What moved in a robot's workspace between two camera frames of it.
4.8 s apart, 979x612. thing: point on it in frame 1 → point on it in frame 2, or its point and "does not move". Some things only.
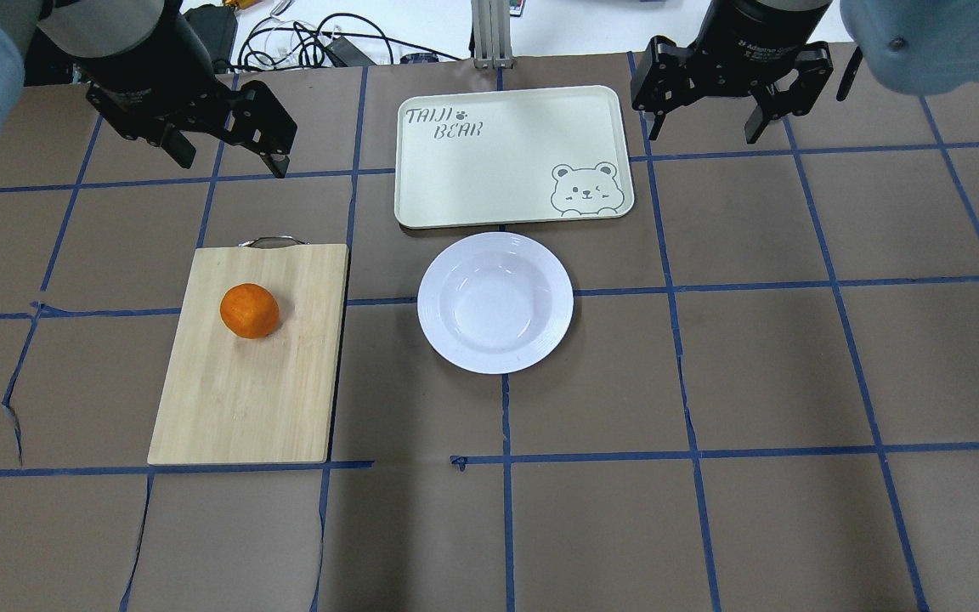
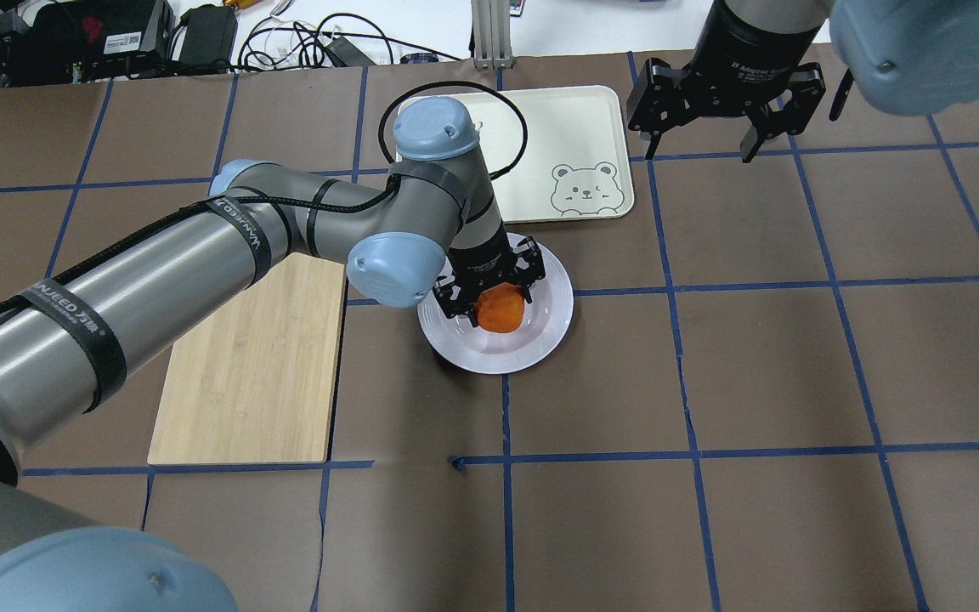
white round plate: x=495 y=303 does not move
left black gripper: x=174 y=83 → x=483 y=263
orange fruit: x=249 y=311 → x=500 y=308
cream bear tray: x=513 y=157 does not move
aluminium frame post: x=492 y=34 does not move
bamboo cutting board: x=266 y=400 does not move
